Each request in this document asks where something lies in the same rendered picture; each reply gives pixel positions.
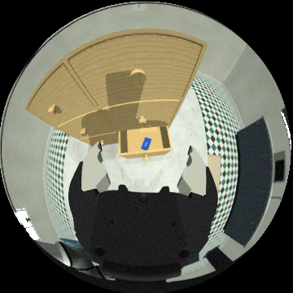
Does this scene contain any brown wooden chest of drawers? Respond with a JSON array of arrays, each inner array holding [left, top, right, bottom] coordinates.
[[25, 28, 208, 137]]

